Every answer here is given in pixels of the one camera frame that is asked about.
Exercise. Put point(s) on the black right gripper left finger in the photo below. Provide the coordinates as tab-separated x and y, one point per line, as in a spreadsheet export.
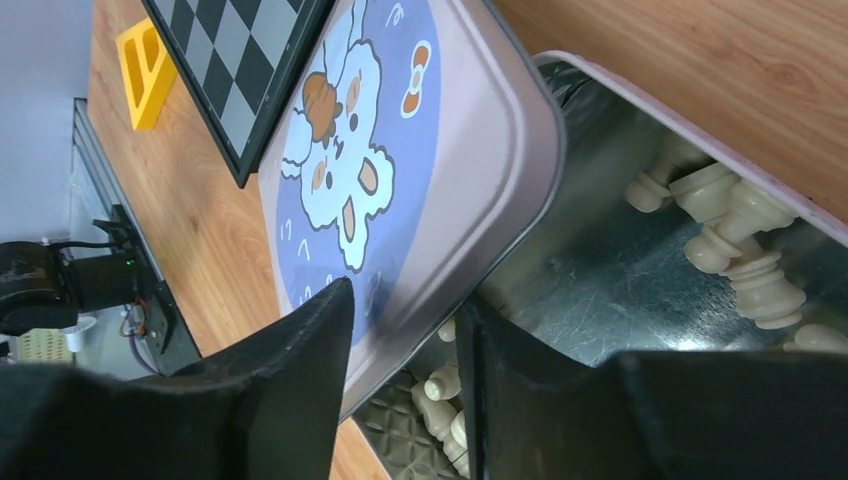
266	407

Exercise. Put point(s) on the black white chessboard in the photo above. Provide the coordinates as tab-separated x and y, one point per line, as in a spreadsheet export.
240	61

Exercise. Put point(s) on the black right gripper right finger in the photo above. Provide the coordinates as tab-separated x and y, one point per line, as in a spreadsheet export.
534	413

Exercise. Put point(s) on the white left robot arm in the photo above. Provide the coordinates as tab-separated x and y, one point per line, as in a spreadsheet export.
42	289

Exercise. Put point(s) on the metal tin box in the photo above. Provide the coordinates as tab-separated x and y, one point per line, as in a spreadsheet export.
598	276

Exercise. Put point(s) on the yellow triangular plastic stand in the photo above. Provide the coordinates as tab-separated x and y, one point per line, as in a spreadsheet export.
148	73

